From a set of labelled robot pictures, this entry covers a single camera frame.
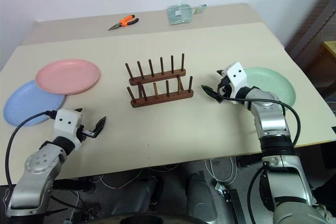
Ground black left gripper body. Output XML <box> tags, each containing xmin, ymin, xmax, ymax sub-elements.
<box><xmin>77</xmin><ymin>123</ymin><xmax>96</xmax><ymax>142</ymax></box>

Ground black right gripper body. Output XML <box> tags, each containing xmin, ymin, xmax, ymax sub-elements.
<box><xmin>217</xmin><ymin>75</ymin><xmax>234</xmax><ymax>99</ymax></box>

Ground wooden dish rack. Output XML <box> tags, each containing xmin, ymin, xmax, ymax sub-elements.
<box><xmin>124</xmin><ymin>53</ymin><xmax>195</xmax><ymax>109</ymax></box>

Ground pink plastic plate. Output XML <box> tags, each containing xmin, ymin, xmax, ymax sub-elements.
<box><xmin>35</xmin><ymin>59</ymin><xmax>101</xmax><ymax>95</ymax></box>

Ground green plastic plate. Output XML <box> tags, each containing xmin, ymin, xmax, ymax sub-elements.
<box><xmin>243</xmin><ymin>67</ymin><xmax>297</xmax><ymax>105</ymax></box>

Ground blue plastic plate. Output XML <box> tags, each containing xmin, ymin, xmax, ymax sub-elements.
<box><xmin>3</xmin><ymin>79</ymin><xmax>66</xmax><ymax>127</ymax></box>

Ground black bar under table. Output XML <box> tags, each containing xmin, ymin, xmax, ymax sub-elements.
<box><xmin>53</xmin><ymin>178</ymin><xmax>96</xmax><ymax>194</ymax></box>

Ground dark rounded robot leg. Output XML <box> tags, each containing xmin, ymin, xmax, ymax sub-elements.
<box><xmin>185</xmin><ymin>170</ymin><xmax>219</xmax><ymax>224</ymax></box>
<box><xmin>112</xmin><ymin>176</ymin><xmax>164</xmax><ymax>210</ymax></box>

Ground brown wooden cabinet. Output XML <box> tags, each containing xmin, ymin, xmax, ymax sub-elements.
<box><xmin>285</xmin><ymin>0</ymin><xmax>336</xmax><ymax>99</ymax></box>

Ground dark rounded robot torso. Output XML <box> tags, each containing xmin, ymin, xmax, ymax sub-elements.
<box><xmin>88</xmin><ymin>207</ymin><xmax>211</xmax><ymax>224</ymax></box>

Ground light wooden stool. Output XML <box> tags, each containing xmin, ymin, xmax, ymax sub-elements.
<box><xmin>321</xmin><ymin>40</ymin><xmax>336</xmax><ymax>84</ymax></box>

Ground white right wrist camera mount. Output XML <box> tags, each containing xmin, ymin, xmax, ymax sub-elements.
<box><xmin>226</xmin><ymin>61</ymin><xmax>249</xmax><ymax>94</ymax></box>

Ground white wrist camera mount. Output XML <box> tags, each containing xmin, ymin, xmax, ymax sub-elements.
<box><xmin>54</xmin><ymin>108</ymin><xmax>85</xmax><ymax>148</ymax></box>
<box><xmin>226</xmin><ymin>61</ymin><xmax>249</xmax><ymax>94</ymax></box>

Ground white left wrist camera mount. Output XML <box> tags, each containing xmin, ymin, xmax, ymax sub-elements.
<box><xmin>54</xmin><ymin>108</ymin><xmax>85</xmax><ymax>148</ymax></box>

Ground thin white cable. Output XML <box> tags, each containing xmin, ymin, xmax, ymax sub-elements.
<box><xmin>96</xmin><ymin>168</ymin><xmax>144</xmax><ymax>190</ymax></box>

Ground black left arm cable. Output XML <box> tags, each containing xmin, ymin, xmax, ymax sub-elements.
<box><xmin>5</xmin><ymin>110</ymin><xmax>57</xmax><ymax>186</ymax></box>

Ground white cable bundle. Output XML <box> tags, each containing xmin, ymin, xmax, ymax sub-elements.
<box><xmin>204</xmin><ymin>156</ymin><xmax>237</xmax><ymax>185</ymax></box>

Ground orange handled pliers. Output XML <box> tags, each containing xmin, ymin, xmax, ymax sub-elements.
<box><xmin>108</xmin><ymin>14</ymin><xmax>140</xmax><ymax>31</ymax></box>

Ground black metal bracket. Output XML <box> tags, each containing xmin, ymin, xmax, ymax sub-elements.
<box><xmin>215</xmin><ymin>182</ymin><xmax>249</xmax><ymax>224</ymax></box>

